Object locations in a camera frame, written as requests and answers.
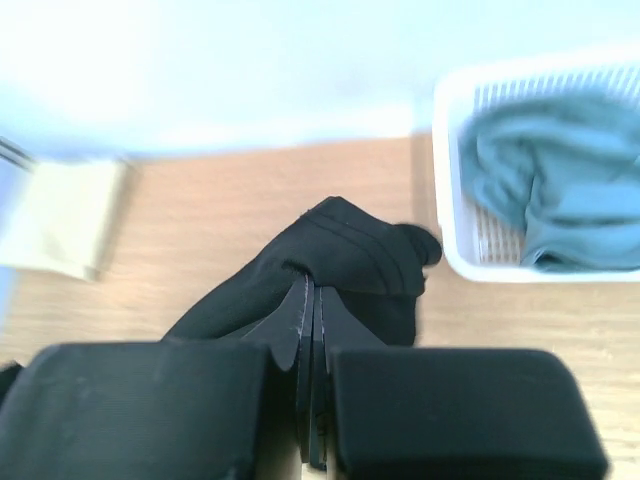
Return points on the blue t shirt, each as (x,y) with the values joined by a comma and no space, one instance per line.
(562,170)

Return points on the white plastic basket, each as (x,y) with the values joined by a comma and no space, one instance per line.
(476,245)

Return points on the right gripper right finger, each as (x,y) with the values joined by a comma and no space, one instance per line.
(333,327)

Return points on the folded beige t shirt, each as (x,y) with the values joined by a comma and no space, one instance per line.
(63,215)

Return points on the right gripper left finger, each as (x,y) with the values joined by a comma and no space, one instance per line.
(287,332)

